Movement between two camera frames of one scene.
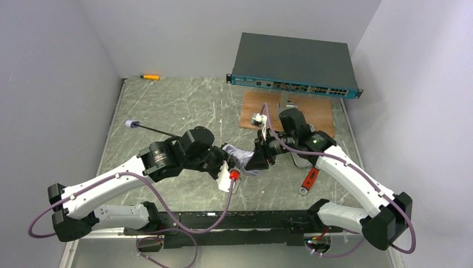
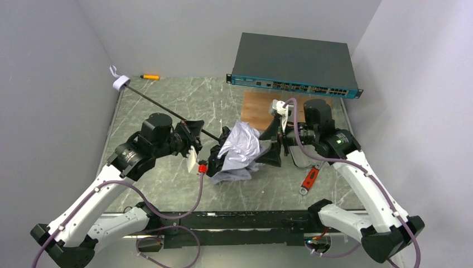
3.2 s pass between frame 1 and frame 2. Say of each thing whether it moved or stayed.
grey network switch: stayed
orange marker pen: stayed
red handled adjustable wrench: stayed
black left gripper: moved
